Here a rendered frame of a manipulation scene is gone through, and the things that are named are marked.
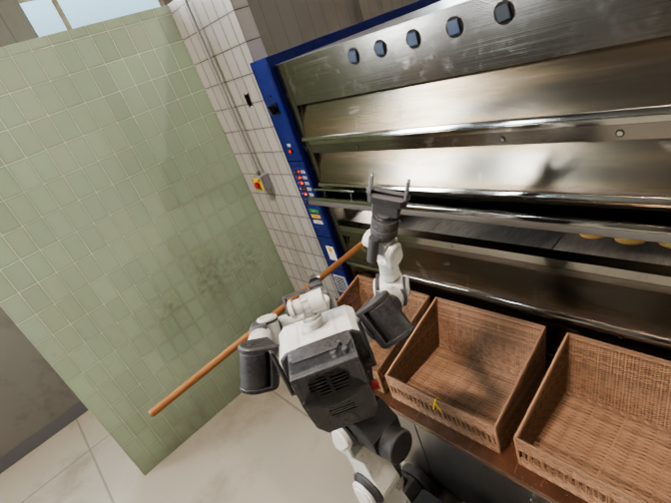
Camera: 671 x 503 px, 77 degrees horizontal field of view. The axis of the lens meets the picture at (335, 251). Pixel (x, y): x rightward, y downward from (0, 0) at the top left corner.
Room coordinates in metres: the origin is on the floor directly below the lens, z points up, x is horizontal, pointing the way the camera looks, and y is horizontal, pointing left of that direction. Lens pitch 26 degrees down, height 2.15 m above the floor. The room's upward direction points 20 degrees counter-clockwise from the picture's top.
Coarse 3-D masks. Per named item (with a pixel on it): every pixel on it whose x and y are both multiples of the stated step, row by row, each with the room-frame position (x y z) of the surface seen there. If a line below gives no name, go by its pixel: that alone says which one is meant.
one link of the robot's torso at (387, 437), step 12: (384, 408) 1.00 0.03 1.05; (372, 420) 0.97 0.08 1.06; (384, 420) 0.97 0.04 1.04; (396, 420) 0.98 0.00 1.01; (360, 432) 0.94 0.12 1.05; (372, 432) 0.94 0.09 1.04; (384, 432) 0.94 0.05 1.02; (396, 432) 0.92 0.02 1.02; (408, 432) 0.93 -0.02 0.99; (372, 444) 0.91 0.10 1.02; (384, 444) 0.90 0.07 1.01; (396, 444) 0.90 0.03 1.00; (408, 444) 0.92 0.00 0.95; (384, 456) 0.89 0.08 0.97; (396, 456) 0.89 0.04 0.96
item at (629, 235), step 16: (352, 208) 1.90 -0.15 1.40; (368, 208) 1.81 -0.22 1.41; (464, 208) 1.47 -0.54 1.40; (480, 208) 1.43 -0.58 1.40; (496, 208) 1.39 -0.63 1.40; (512, 208) 1.35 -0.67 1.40; (528, 208) 1.32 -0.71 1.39; (544, 208) 1.28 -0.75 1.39; (560, 208) 1.25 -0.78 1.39; (576, 208) 1.21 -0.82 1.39; (592, 208) 1.18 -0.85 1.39; (608, 208) 1.15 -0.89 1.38; (496, 224) 1.28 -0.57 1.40; (512, 224) 1.23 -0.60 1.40; (528, 224) 1.19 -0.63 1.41; (544, 224) 1.14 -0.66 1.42; (656, 224) 0.96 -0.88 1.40; (640, 240) 0.93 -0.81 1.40; (656, 240) 0.90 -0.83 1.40
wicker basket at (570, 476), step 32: (576, 352) 1.18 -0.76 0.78; (608, 352) 1.09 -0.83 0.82; (640, 352) 1.02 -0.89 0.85; (544, 384) 1.09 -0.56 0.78; (576, 384) 1.15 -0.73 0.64; (608, 384) 1.06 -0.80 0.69; (640, 384) 0.99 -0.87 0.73; (544, 416) 1.07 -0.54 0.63; (576, 416) 1.06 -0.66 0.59; (608, 416) 1.01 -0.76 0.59; (640, 416) 0.96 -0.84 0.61; (544, 448) 0.98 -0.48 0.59; (576, 448) 0.94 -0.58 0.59; (608, 448) 0.90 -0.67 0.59; (640, 448) 0.86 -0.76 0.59; (576, 480) 0.79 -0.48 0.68; (608, 480) 0.80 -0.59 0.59; (640, 480) 0.77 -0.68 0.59
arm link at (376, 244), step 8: (368, 232) 1.25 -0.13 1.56; (368, 240) 1.17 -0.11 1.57; (376, 240) 1.16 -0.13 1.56; (384, 240) 1.17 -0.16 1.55; (392, 240) 1.19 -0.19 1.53; (368, 248) 1.18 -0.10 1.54; (376, 248) 1.17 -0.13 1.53; (384, 248) 1.17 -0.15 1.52; (368, 256) 1.19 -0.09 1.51; (376, 256) 1.18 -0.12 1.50; (384, 256) 1.19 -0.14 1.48
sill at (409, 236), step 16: (352, 224) 2.23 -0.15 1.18; (368, 224) 2.15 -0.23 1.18; (400, 240) 1.89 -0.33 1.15; (416, 240) 1.80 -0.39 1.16; (432, 240) 1.72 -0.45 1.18; (448, 240) 1.67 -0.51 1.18; (464, 240) 1.62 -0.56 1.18; (480, 240) 1.57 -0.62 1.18; (496, 256) 1.46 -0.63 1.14; (512, 256) 1.40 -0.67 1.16; (528, 256) 1.35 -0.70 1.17; (544, 256) 1.30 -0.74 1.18; (560, 256) 1.26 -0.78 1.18; (576, 256) 1.23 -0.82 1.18; (592, 256) 1.20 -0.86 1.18; (592, 272) 1.16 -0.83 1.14; (608, 272) 1.12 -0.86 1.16; (624, 272) 1.08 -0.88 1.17; (640, 272) 1.04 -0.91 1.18; (656, 272) 1.01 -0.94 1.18
